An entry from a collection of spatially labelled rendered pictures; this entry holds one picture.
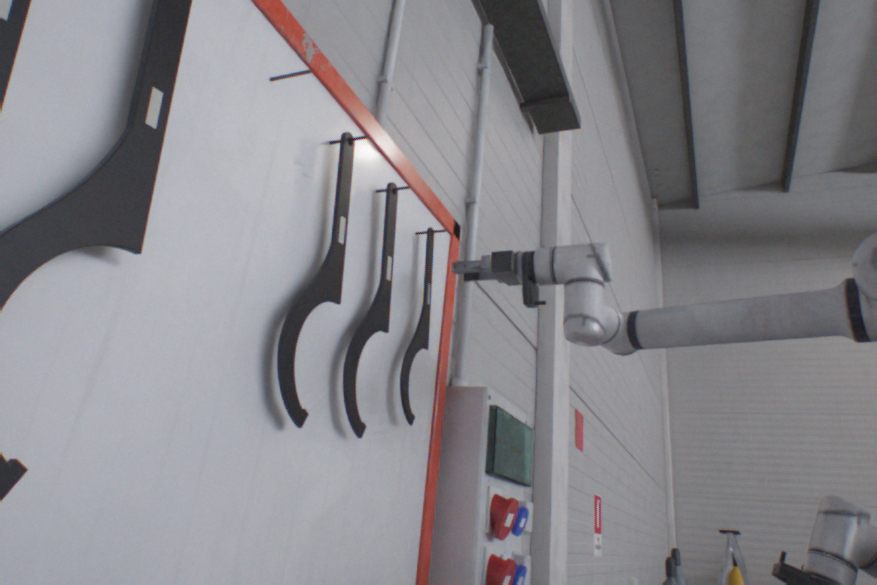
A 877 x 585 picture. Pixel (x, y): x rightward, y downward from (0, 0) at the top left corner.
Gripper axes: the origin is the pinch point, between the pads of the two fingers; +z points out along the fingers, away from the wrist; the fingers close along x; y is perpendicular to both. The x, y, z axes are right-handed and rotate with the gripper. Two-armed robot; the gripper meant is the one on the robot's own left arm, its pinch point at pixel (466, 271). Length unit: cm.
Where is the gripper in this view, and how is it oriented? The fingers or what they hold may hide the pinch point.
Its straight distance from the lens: 150.2
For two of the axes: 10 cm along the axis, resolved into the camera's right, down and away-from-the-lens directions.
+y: 0.4, -9.5, 3.1
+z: -9.3, 0.8, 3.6
